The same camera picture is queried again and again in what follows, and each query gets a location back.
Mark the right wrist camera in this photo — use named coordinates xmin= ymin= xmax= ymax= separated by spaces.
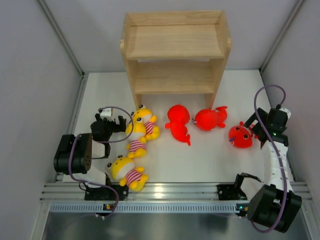
xmin=276 ymin=106 xmax=293 ymax=123

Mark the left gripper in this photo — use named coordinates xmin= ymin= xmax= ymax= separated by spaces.
xmin=95 ymin=113 xmax=126 ymax=142

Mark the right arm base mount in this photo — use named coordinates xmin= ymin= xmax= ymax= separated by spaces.
xmin=217 ymin=184 xmax=247 ymax=201

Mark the yellow striped plush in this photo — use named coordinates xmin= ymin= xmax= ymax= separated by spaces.
xmin=124 ymin=119 xmax=148 ymax=159
xmin=106 ymin=155 xmax=149 ymax=192
xmin=130 ymin=104 xmax=160 ymax=141

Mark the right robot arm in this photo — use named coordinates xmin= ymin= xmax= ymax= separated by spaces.
xmin=233 ymin=105 xmax=302 ymax=233

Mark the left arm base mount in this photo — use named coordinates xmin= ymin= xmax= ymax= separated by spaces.
xmin=79 ymin=184 xmax=129 ymax=201

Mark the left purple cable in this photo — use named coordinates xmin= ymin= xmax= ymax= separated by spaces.
xmin=68 ymin=106 xmax=135 ymax=219

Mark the grey slotted cable duct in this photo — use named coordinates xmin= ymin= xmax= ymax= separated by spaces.
xmin=50 ymin=202 xmax=248 ymax=214

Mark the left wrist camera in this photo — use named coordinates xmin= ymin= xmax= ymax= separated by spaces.
xmin=98 ymin=107 xmax=113 ymax=119

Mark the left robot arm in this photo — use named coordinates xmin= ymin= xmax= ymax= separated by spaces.
xmin=53 ymin=113 xmax=127 ymax=200

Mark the wooden two-tier shelf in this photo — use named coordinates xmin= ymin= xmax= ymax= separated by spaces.
xmin=120 ymin=10 xmax=232 ymax=109

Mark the yellow striped plush bottom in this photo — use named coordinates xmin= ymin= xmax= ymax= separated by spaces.
xmin=106 ymin=155 xmax=149 ymax=192

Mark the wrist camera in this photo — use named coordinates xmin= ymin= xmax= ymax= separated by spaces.
xmin=276 ymin=106 xmax=293 ymax=123
xmin=98 ymin=107 xmax=113 ymax=119

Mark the yellow striped plush top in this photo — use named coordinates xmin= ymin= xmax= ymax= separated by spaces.
xmin=130 ymin=104 xmax=160 ymax=141

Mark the red shark plush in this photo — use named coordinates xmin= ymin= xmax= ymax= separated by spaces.
xmin=228 ymin=121 xmax=258 ymax=149
xmin=164 ymin=104 xmax=191 ymax=146
xmin=192 ymin=106 xmax=228 ymax=132

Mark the aluminium mounting rail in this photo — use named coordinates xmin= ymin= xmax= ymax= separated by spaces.
xmin=39 ymin=181 xmax=313 ymax=202

